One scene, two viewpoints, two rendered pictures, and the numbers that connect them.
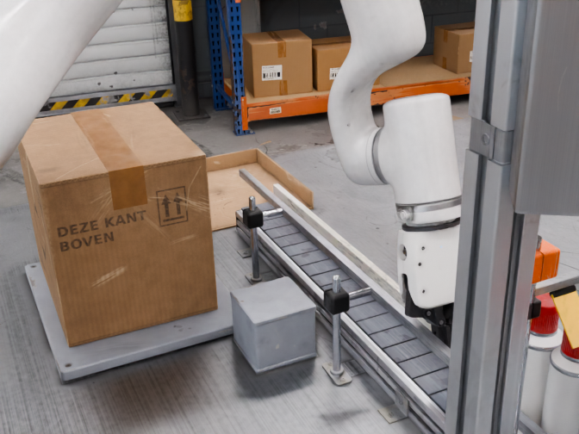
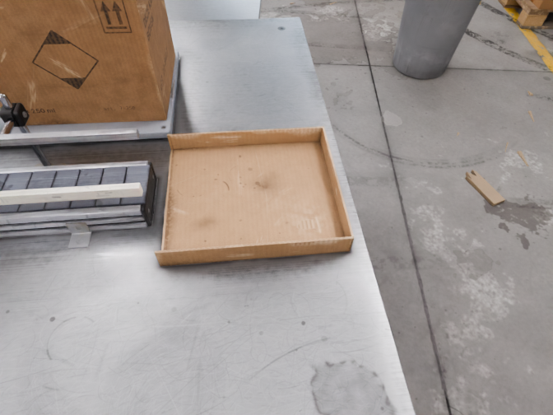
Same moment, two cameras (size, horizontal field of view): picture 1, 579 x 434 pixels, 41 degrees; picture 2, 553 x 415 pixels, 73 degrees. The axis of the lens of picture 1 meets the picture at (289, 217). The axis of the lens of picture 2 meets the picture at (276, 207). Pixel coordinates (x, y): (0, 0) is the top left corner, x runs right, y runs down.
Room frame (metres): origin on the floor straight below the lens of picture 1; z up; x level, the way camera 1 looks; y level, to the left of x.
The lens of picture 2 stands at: (1.73, -0.27, 1.35)
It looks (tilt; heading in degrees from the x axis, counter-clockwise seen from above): 52 degrees down; 107
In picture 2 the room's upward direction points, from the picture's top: 2 degrees clockwise
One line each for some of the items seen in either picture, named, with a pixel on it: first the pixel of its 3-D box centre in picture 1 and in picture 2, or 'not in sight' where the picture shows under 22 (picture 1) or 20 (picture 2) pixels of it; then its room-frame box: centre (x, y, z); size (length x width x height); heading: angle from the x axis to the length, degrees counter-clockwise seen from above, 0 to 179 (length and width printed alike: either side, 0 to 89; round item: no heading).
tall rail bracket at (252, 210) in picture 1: (265, 236); (24, 143); (1.20, 0.04, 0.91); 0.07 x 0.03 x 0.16; 114
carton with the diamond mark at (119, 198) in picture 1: (114, 213); (77, 26); (1.16, 0.29, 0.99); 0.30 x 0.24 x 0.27; 24
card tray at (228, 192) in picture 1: (230, 187); (251, 188); (1.57, 0.13, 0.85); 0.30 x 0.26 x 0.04; 24
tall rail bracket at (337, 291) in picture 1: (349, 321); not in sight; (0.93, -0.08, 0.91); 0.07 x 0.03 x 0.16; 114
